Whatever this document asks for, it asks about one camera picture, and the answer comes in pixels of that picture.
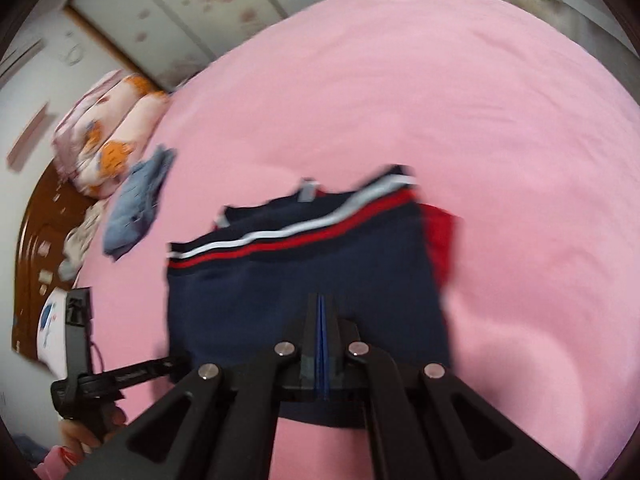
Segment navy and red varsity jacket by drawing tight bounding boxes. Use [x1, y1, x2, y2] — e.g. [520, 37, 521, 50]
[165, 164, 463, 428]

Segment pink fleece bed blanket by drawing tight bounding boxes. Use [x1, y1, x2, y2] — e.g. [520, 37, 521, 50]
[75, 0, 640, 480]

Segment folded cartoon bear quilt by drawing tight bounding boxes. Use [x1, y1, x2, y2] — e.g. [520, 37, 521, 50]
[52, 70, 171, 200]

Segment folded blue jeans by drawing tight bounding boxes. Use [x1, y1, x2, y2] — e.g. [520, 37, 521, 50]
[102, 145, 177, 262]

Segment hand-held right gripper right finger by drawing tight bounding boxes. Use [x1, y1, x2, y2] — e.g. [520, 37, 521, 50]
[322, 294, 581, 480]

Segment small white printed pillow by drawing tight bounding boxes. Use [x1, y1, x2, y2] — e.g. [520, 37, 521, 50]
[37, 287, 76, 376]

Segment person's left forearm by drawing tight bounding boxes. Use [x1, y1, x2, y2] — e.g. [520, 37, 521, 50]
[32, 447, 76, 480]

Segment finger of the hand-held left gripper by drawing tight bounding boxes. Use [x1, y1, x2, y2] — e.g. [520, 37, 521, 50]
[115, 355, 192, 387]

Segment crumpled pale cloth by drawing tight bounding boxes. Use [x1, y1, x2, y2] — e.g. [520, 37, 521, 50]
[59, 200, 108, 281]

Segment brown wooden headboard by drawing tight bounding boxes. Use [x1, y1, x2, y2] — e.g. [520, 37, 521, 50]
[11, 160, 98, 361]

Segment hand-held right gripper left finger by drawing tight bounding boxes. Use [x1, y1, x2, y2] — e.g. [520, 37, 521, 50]
[65, 294, 323, 480]

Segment person's left hand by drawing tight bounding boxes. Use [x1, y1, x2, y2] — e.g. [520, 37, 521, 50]
[57, 404, 128, 461]

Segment floral panel wardrobe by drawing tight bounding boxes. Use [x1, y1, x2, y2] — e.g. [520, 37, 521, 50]
[65, 0, 381, 93]

